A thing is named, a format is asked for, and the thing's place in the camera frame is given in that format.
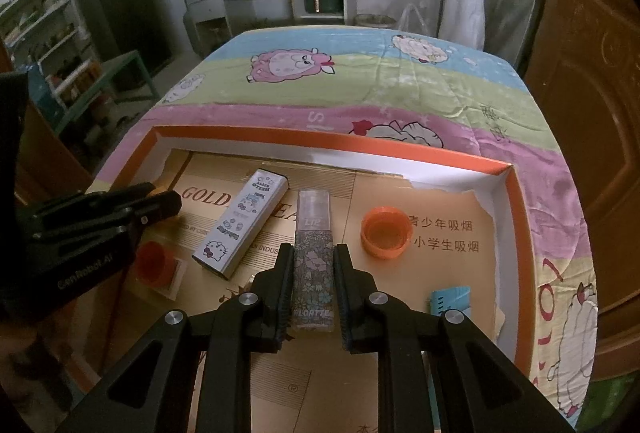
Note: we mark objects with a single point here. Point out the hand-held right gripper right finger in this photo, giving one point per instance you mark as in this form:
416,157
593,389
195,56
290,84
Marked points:
342,288

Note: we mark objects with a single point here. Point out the brown wooden door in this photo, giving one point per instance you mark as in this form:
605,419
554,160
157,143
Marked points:
590,113

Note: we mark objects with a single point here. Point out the green metal table frame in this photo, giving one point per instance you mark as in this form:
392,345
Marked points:
135,63

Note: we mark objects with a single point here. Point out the metal storage shelf rack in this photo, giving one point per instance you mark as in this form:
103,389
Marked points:
45,33

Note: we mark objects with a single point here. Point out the red bottle cap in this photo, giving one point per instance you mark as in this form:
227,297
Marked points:
150,263

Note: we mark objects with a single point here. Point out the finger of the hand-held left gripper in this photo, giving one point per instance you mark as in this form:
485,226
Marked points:
160,205
125,193

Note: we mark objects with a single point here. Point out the orange bottle cap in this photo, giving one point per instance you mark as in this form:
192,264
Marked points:
385,233

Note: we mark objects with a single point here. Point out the black refrigerator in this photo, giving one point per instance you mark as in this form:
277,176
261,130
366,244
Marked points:
125,8

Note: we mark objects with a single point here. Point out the printed cartoon sheep blanket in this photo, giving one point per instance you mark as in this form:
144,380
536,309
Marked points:
400,88

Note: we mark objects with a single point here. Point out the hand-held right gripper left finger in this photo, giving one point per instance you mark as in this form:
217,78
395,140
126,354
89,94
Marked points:
286,288

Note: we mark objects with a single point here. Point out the light blue small box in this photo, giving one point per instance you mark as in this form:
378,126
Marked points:
450,300

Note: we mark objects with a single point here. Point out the white cartoon print box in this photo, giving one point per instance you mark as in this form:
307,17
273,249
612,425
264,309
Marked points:
235,223

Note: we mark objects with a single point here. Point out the shallow orange rimmed cardboard box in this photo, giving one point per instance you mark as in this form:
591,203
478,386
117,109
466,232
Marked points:
325,140

